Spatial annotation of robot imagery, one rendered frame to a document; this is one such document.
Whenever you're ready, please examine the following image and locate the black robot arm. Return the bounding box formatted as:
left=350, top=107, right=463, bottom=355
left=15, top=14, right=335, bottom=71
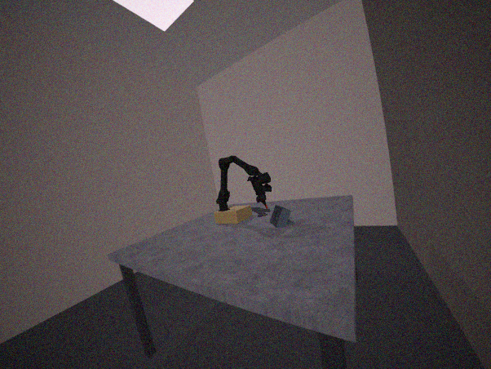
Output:
left=216, top=156, right=272, bottom=211

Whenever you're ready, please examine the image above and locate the dark grey sloped panel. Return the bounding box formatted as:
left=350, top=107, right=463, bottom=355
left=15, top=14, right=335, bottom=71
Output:
left=270, top=205, right=294, bottom=228

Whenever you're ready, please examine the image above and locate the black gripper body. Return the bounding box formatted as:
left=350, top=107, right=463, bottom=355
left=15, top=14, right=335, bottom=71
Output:
left=254, top=184, right=266, bottom=202

